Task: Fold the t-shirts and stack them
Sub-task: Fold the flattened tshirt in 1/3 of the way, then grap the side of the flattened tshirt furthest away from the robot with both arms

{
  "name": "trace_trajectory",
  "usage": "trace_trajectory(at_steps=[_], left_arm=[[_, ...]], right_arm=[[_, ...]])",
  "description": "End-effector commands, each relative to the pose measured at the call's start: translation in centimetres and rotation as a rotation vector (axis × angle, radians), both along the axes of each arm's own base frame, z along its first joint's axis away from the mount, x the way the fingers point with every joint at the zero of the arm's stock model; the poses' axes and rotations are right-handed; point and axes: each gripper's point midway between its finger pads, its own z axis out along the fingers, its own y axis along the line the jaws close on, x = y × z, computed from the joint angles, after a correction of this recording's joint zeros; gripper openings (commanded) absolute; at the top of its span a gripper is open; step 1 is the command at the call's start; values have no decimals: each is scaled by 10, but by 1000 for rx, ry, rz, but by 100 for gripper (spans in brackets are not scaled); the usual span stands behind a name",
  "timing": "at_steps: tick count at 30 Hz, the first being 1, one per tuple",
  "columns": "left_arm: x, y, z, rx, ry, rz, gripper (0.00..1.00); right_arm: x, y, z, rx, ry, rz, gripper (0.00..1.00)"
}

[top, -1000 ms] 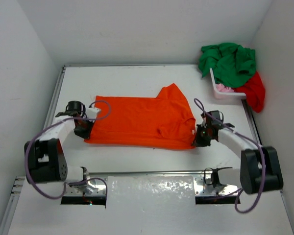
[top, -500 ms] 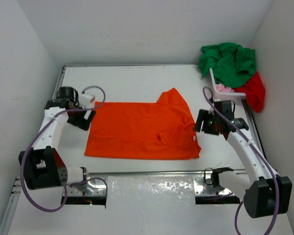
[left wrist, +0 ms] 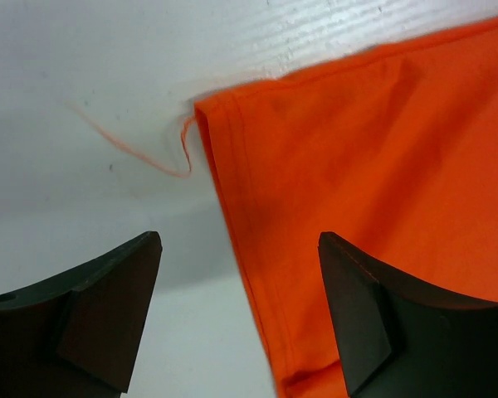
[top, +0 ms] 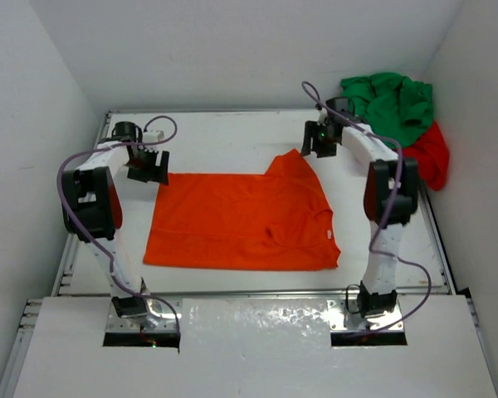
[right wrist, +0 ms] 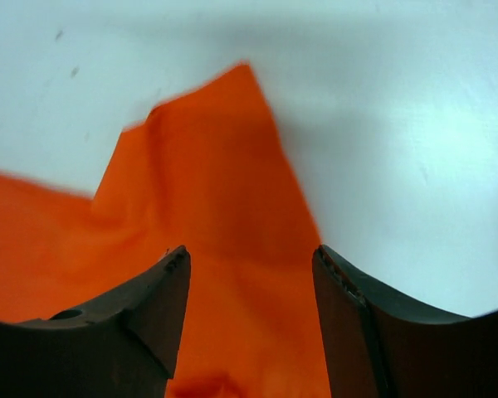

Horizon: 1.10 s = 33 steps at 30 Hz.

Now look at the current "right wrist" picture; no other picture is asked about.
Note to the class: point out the orange t shirt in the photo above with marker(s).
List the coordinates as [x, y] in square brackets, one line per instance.
[205, 170]

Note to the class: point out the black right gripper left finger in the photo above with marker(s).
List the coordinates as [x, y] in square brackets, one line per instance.
[123, 343]

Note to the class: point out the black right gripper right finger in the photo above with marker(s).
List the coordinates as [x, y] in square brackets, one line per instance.
[380, 342]

